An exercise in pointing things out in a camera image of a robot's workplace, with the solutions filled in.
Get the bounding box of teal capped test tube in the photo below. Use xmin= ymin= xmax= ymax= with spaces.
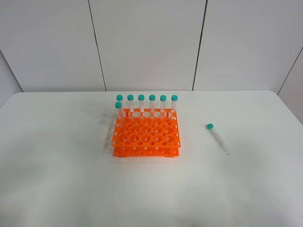
xmin=206 ymin=123 xmax=230 ymax=155

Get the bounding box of orange test tube rack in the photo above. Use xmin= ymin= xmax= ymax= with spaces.
xmin=111 ymin=108 xmax=181 ymax=157

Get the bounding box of back row tube far right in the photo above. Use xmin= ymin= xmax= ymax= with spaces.
xmin=170 ymin=95 xmax=178 ymax=117

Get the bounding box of second row tube left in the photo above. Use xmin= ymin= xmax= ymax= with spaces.
xmin=115 ymin=101 xmax=124 ymax=125

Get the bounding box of back row tube far left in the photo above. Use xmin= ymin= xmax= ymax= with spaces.
xmin=116 ymin=95 xmax=124 ymax=108

